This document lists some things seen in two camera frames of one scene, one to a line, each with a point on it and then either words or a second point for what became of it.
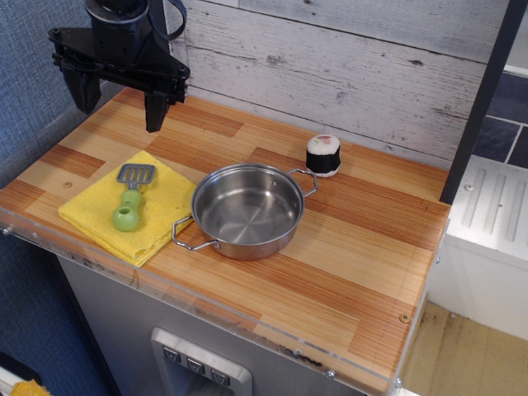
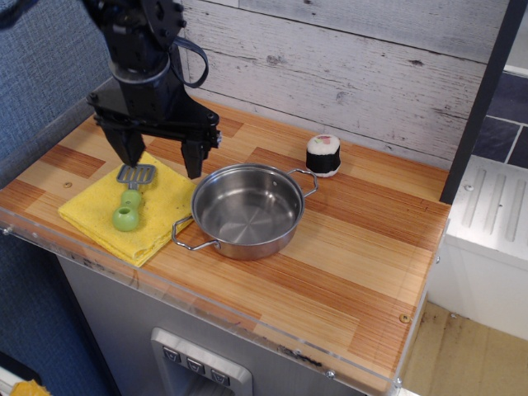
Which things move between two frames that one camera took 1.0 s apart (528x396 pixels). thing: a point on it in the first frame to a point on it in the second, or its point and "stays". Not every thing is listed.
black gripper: x=128 y=49 to x=157 y=105
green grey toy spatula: x=125 y=217 stays
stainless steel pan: x=248 y=211 stays
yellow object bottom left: x=29 y=388 stays
